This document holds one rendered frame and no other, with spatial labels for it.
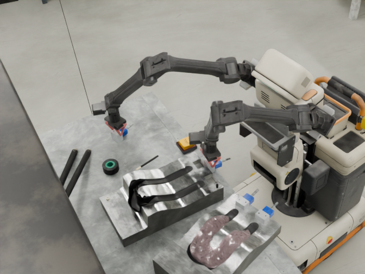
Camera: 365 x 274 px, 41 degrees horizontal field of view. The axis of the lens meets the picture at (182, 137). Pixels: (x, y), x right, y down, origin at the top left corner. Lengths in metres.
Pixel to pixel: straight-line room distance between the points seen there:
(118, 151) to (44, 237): 1.81
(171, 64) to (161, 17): 3.10
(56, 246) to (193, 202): 1.48
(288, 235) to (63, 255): 2.19
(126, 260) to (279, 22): 3.38
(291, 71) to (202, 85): 2.18
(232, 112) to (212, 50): 2.84
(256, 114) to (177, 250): 0.63
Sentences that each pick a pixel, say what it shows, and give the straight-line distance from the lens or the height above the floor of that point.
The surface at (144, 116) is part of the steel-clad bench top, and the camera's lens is 2.69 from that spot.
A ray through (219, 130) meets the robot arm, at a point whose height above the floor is 1.36.
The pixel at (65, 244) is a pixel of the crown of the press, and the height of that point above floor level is 2.00.
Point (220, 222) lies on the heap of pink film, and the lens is 2.07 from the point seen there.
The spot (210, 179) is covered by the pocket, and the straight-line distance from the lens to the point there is 2.26.
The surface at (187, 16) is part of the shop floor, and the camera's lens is 5.09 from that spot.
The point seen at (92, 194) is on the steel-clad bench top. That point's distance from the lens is 2.36.
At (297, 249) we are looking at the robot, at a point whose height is 0.28.
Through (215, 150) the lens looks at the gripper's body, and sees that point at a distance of 2.27.
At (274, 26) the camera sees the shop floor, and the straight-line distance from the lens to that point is 4.91.
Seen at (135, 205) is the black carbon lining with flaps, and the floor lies 0.87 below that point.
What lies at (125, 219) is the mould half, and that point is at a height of 0.86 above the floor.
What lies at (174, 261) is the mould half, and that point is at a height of 0.91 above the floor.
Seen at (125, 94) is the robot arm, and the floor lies 1.19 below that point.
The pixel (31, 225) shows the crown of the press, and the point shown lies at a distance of 0.76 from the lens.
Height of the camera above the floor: 2.58
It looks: 44 degrees down
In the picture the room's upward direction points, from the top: 4 degrees counter-clockwise
